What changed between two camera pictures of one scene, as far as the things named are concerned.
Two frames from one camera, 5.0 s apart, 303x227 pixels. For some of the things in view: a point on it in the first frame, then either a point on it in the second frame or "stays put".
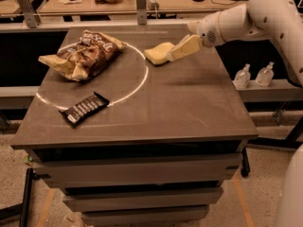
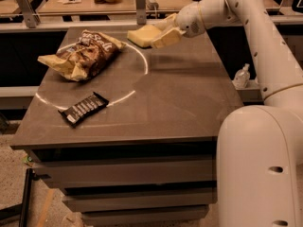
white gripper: (208, 32) → (188, 22)
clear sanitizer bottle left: (242, 77) stays put
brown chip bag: (82, 60) stays put
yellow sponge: (158, 54) → (143, 35)
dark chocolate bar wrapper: (81, 111) stays put
